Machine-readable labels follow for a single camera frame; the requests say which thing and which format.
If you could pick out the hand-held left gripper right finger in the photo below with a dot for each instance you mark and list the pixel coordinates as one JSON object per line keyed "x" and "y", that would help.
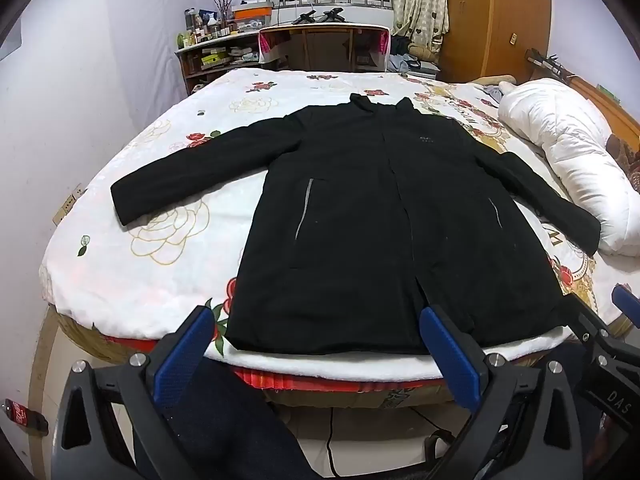
{"x": 450, "y": 360}

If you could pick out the wooden desk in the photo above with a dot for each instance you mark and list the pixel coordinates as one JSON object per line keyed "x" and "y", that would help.
{"x": 325, "y": 45}

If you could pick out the person's dark trousers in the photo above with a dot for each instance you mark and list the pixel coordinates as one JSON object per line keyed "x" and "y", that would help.
{"x": 235, "y": 425}

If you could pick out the black coat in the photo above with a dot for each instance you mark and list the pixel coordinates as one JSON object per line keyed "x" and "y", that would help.
{"x": 350, "y": 210}

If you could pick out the wooden wardrobe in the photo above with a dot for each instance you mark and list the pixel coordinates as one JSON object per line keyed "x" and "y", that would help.
{"x": 500, "y": 10}

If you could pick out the brown patterned pillow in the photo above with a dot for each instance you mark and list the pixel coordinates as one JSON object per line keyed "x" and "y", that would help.
{"x": 627, "y": 155}

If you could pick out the pile of clothes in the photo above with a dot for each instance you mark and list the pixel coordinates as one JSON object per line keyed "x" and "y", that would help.
{"x": 402, "y": 50}

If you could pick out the red and black small device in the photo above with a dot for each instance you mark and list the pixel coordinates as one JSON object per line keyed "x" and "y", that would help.
{"x": 20, "y": 415}

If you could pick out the bed with patterned mattress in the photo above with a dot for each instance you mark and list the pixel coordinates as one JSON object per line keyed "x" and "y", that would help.
{"x": 85, "y": 332}

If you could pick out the wooden headboard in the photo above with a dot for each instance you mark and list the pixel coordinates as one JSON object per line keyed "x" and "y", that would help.
{"x": 615, "y": 110}

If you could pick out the white floral blanket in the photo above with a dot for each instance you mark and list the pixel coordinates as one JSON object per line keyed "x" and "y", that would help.
{"x": 150, "y": 270}

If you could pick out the heart print curtain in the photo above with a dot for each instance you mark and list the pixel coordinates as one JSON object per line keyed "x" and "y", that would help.
{"x": 420, "y": 0}

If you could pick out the wall socket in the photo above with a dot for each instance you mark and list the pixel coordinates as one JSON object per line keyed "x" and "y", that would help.
{"x": 67, "y": 205}

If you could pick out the orange box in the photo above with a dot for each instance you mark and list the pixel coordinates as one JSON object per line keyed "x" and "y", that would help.
{"x": 252, "y": 12}

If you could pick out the cluttered shelf unit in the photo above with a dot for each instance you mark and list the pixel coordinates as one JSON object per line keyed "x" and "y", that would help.
{"x": 200, "y": 62}

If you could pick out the grey cloth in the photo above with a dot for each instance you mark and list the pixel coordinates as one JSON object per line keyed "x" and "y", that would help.
{"x": 492, "y": 92}

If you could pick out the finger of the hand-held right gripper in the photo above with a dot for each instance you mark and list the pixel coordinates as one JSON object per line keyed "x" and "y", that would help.
{"x": 626, "y": 301}
{"x": 587, "y": 317}

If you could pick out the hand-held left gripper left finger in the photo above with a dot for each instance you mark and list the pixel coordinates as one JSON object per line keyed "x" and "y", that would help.
{"x": 182, "y": 355}

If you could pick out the black and white tool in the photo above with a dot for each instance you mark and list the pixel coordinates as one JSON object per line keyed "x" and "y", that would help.
{"x": 545, "y": 62}

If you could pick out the white duvet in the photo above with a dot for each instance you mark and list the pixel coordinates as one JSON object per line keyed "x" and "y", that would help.
{"x": 565, "y": 130}

